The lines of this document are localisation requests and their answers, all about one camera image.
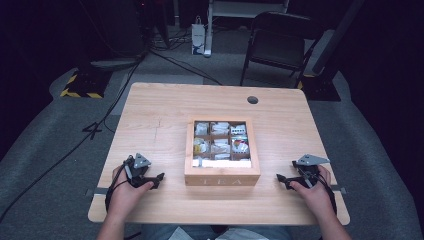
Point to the white metal frame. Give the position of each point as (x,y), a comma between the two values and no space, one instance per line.
(209,30)

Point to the person's left hand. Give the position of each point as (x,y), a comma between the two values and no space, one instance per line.
(126,196)

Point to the assorted tea bag packets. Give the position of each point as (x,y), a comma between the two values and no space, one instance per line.
(220,141)

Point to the wooden tea box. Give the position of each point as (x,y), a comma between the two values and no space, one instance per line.
(221,175)

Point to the white paper bag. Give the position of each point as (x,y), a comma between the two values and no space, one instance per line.
(198,38)

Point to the black folding chair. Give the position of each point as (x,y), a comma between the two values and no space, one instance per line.
(278,43)

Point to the grey tape strip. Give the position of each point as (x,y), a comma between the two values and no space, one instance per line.
(100,191)
(338,189)

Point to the person's legs in jeans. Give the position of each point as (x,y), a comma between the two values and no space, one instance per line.
(213,233)

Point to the dark stand base with pole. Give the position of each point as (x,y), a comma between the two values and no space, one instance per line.
(321,88)

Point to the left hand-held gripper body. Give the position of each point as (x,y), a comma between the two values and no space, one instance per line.
(137,170)

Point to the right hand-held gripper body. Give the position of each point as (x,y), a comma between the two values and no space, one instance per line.
(308,171)

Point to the black yellow striped stand base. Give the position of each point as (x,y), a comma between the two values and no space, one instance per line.
(85,85)

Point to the person's right hand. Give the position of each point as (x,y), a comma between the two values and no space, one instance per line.
(313,196)

